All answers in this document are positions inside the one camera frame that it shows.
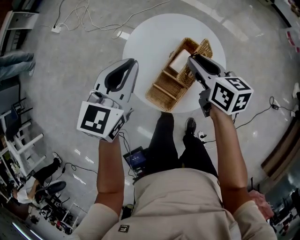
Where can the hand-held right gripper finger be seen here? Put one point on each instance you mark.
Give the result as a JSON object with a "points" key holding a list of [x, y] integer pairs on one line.
{"points": [[207, 69], [209, 62]]}

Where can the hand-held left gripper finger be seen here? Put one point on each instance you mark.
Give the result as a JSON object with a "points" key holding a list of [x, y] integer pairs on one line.
{"points": [[124, 78], [107, 80]]}

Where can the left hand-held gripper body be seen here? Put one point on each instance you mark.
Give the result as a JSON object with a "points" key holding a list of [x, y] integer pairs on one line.
{"points": [[93, 117]]}

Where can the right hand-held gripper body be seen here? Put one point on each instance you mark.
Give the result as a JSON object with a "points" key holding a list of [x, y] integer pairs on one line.
{"points": [[222, 96]]}

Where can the woven wicker basket organizer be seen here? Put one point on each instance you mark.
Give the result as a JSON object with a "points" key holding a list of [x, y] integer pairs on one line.
{"points": [[166, 91]]}

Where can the person's left forearm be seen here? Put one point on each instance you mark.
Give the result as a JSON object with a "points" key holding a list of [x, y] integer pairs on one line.
{"points": [[110, 173]]}

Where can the person's right forearm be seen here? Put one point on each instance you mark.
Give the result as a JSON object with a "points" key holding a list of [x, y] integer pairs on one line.
{"points": [[229, 159]]}

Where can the white square box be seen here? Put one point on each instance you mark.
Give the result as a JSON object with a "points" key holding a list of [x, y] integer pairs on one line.
{"points": [[179, 62]]}

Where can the white power adapter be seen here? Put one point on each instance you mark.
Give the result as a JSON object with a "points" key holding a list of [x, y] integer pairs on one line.
{"points": [[123, 35]]}

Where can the person's right black shoe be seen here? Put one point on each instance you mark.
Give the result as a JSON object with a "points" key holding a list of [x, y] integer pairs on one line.
{"points": [[190, 125]]}

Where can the black screen device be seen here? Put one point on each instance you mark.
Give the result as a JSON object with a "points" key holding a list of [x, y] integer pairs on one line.
{"points": [[136, 158]]}

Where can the person's right leg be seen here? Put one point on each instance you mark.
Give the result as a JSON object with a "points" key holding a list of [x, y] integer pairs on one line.
{"points": [[198, 154]]}

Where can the person's leg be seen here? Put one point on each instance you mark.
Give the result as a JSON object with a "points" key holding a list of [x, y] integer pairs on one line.
{"points": [[162, 145], [198, 154]]}

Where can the white power strip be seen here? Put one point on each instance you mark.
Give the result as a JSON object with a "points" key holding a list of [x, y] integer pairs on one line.
{"points": [[57, 28]]}

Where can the person's left leg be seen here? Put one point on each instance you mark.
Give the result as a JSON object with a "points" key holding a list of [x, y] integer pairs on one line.
{"points": [[162, 145]]}

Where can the black chair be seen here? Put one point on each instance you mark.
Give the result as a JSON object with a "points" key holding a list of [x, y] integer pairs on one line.
{"points": [[18, 114]]}

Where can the grey round stool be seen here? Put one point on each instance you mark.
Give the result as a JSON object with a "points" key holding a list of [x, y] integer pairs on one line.
{"points": [[54, 187]]}

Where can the wooden counter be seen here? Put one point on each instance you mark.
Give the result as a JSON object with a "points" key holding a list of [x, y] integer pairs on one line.
{"points": [[284, 150]]}

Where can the pile of red white packets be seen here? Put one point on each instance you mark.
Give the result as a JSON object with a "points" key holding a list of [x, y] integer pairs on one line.
{"points": [[293, 38]]}

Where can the dark grey cabinet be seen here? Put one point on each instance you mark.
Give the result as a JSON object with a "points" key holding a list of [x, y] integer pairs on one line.
{"points": [[9, 96]]}

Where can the white desk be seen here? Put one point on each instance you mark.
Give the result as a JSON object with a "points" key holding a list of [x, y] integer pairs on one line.
{"points": [[21, 20]]}

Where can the pink cloth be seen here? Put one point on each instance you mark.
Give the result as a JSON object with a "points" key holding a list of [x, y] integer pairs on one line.
{"points": [[261, 204]]}

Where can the person's beige shirt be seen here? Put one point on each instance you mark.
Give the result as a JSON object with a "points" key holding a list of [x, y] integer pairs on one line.
{"points": [[178, 206]]}

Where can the white frame table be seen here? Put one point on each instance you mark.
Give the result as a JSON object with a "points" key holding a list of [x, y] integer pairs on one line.
{"points": [[22, 145]]}

